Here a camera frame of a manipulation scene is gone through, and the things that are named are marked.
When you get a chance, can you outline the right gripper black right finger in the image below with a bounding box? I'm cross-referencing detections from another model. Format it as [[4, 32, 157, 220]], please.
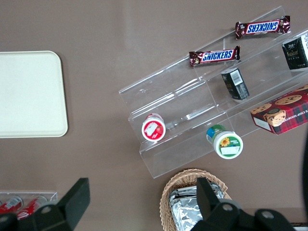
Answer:
[[192, 177, 244, 231]]

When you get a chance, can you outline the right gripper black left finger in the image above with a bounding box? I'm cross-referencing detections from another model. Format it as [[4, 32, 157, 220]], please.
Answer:
[[31, 177, 91, 231]]

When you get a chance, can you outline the light wicker oval basket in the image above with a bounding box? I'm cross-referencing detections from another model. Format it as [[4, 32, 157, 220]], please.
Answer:
[[159, 168, 233, 231]]

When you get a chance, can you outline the cream plastic tray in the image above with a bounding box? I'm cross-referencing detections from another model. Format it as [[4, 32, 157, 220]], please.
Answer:
[[0, 50, 69, 138]]

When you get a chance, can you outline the clear acrylic bottle rack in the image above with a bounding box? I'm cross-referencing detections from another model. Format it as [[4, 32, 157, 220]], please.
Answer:
[[0, 191, 58, 217]]

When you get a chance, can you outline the foil wrapped pack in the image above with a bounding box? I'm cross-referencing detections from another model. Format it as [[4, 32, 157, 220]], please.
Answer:
[[167, 189, 180, 217], [169, 184, 228, 231]]

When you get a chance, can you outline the green lid sunflower cup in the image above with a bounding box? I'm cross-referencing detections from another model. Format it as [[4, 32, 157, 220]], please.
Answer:
[[205, 124, 244, 160]]

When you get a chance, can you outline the red lid strawberry cup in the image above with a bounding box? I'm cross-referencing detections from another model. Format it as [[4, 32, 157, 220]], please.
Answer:
[[141, 114, 167, 142]]

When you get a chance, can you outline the clear acrylic stepped display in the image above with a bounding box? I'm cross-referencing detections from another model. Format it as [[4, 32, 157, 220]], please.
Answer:
[[118, 6, 308, 179]]

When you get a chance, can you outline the red tartan cookie box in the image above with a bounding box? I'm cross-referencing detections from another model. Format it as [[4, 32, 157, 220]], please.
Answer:
[[250, 84, 308, 135]]

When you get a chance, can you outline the small black barcode carton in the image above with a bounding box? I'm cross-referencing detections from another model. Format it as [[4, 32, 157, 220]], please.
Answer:
[[220, 67, 250, 101]]

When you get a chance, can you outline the Snickers bar brown wrapper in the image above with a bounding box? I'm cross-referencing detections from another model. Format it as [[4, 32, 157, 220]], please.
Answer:
[[235, 15, 291, 40], [188, 45, 241, 67]]

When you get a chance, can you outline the small black gold-print carton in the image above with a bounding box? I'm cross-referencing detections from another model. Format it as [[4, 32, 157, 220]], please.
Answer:
[[282, 33, 308, 71]]

